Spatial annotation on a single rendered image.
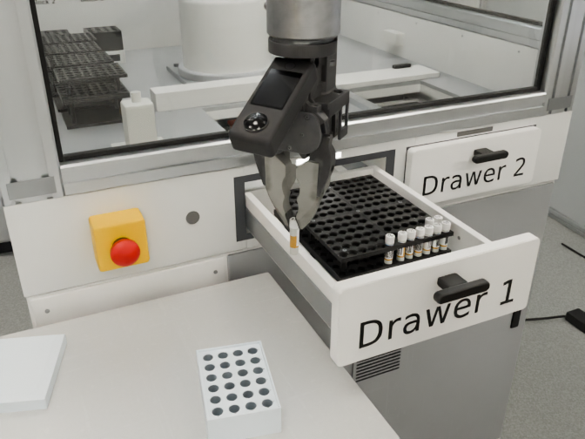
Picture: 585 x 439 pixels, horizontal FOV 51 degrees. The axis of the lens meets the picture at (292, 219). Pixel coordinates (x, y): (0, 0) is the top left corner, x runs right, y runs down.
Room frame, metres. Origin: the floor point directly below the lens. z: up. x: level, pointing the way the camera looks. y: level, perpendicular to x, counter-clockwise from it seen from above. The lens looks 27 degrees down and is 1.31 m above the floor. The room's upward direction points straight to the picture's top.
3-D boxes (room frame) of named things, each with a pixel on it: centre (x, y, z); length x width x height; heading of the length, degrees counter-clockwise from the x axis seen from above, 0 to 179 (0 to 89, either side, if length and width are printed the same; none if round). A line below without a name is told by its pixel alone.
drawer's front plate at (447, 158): (1.05, -0.33, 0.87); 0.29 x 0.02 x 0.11; 115
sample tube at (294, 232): (0.64, 0.00, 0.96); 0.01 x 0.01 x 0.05
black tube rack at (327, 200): (0.81, -0.10, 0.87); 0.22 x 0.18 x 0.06; 25
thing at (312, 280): (0.82, -0.09, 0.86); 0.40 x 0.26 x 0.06; 25
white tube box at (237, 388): (0.57, 0.07, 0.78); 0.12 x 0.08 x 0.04; 13
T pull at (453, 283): (0.61, -0.19, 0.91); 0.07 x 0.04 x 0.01; 115
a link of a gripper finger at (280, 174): (0.66, 0.01, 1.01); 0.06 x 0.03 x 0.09; 154
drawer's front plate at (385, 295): (0.63, -0.18, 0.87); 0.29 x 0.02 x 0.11; 115
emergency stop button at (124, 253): (0.74, 0.23, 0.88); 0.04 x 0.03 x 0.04; 115
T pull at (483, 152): (1.03, -0.34, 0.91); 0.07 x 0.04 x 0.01; 115
